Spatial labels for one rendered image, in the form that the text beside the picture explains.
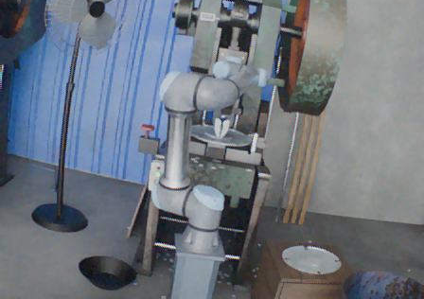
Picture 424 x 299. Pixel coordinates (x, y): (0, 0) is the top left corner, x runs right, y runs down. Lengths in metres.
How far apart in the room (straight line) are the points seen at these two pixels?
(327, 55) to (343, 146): 1.80
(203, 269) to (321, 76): 0.98
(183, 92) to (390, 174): 2.68
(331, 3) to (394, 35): 1.78
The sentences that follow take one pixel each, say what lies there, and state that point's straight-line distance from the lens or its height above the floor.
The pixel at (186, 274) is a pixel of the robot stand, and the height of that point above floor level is 0.35.
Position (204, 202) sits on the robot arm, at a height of 0.65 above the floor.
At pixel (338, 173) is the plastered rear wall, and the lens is 3.92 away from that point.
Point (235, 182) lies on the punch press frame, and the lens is 2.38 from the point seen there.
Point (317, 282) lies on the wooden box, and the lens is 2.06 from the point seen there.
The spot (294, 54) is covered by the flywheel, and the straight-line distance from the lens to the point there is 2.80.
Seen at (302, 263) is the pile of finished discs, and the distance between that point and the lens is 2.17.
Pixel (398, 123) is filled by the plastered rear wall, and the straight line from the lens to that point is 4.00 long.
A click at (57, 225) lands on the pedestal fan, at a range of 2.87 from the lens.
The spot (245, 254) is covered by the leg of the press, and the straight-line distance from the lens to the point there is 2.46.
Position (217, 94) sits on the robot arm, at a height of 1.04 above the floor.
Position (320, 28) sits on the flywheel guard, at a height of 1.36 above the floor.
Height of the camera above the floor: 1.25
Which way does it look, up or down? 13 degrees down
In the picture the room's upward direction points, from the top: 10 degrees clockwise
